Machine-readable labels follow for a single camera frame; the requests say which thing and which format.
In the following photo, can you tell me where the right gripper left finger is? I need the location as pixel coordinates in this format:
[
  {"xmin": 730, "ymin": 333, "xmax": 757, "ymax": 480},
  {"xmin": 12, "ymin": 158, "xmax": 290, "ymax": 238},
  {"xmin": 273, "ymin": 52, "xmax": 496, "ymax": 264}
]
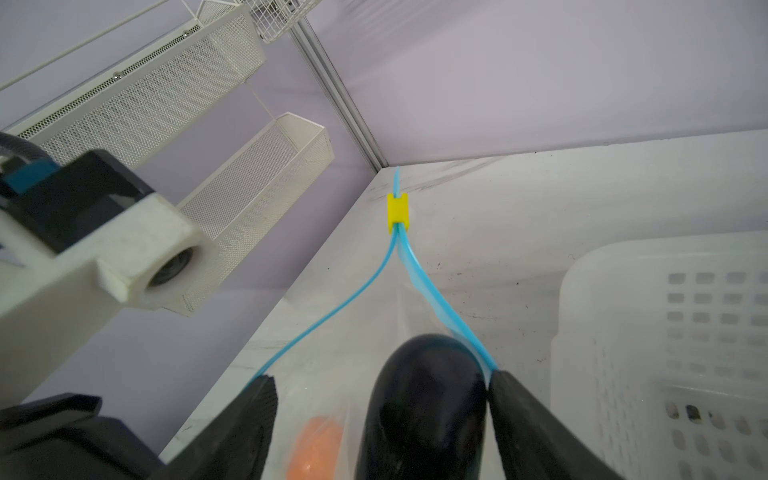
[{"xmin": 151, "ymin": 375, "xmax": 278, "ymax": 479}]

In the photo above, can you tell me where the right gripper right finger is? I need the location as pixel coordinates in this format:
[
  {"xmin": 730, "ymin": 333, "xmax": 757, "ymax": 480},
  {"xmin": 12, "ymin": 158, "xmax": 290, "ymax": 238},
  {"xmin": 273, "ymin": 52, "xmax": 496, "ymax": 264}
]
[{"xmin": 488, "ymin": 370, "xmax": 619, "ymax": 479}]

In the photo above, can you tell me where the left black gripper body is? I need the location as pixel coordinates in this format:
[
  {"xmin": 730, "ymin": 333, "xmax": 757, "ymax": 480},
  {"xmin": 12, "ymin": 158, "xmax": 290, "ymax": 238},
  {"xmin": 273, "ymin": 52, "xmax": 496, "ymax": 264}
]
[{"xmin": 1, "ymin": 393, "xmax": 164, "ymax": 479}]

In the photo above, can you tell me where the orange toy fruit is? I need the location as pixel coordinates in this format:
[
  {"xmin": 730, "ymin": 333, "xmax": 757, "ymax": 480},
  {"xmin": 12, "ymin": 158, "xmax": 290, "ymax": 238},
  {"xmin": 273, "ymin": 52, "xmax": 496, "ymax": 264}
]
[{"xmin": 286, "ymin": 416, "xmax": 344, "ymax": 480}]

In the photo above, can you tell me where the dark purple toy eggplant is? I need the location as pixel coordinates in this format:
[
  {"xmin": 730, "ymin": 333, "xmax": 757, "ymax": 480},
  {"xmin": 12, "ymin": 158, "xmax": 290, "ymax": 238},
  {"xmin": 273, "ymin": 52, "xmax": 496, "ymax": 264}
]
[{"xmin": 354, "ymin": 334, "xmax": 487, "ymax": 479}]

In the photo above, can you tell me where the clear zip top bag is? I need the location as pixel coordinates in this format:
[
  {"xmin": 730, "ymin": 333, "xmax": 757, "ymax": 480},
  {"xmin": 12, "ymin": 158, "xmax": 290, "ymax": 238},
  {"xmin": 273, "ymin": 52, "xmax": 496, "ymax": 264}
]
[{"xmin": 259, "ymin": 186, "xmax": 496, "ymax": 479}]

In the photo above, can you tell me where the white plastic basket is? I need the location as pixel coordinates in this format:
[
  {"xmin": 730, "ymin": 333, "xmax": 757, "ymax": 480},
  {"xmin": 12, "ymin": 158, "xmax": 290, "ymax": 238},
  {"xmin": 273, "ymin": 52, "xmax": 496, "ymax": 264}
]
[{"xmin": 549, "ymin": 231, "xmax": 767, "ymax": 479}]

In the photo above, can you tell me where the white two-tier mesh shelf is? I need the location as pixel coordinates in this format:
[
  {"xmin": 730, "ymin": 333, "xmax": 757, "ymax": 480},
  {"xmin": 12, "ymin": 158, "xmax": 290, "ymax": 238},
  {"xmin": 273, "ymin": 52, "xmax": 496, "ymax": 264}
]
[{"xmin": 9, "ymin": 1, "xmax": 334, "ymax": 316}]

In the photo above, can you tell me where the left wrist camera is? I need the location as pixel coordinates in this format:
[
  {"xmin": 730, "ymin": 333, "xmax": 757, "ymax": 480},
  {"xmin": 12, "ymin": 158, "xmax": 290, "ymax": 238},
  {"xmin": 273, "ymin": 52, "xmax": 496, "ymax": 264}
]
[{"xmin": 1, "ymin": 150, "xmax": 217, "ymax": 407}]

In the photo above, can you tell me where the left black corrugated cable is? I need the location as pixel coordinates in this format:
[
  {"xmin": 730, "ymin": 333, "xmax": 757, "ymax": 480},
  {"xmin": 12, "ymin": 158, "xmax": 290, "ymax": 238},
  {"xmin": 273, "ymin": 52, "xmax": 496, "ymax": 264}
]
[{"xmin": 0, "ymin": 131, "xmax": 55, "ymax": 175}]

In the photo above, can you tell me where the white wire wall basket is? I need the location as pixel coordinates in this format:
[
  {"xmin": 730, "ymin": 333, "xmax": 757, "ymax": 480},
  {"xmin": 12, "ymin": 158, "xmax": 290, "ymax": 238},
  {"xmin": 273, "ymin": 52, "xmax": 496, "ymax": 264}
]
[{"xmin": 241, "ymin": 0, "xmax": 320, "ymax": 44}]

